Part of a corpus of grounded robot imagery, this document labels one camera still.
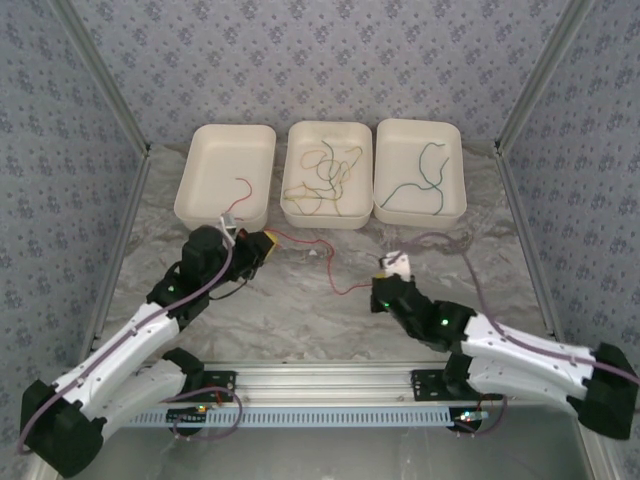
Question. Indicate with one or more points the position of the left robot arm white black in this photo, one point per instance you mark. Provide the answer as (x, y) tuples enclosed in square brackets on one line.
[(120, 360)]

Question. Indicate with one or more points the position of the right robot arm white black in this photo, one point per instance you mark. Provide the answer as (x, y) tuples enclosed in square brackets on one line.
[(500, 347)]

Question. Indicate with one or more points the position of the cream plastic tray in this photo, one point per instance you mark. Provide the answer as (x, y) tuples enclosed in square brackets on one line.
[(215, 155), (400, 150), (300, 135)]

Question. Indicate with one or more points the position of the small black adapter board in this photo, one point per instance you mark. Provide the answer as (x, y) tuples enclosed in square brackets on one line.
[(182, 415), (470, 416)]

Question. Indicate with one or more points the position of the grey metal lower panel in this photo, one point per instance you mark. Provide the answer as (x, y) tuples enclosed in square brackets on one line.
[(325, 455)]

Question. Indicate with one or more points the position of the aluminium table side rail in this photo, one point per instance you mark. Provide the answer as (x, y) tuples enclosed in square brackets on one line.
[(526, 235), (122, 235)]

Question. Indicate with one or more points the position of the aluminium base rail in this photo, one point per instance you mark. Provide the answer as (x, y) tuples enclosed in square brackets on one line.
[(325, 380)]

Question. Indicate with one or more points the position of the aluminium upright frame post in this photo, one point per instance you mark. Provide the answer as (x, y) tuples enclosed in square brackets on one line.
[(543, 70), (101, 70)]

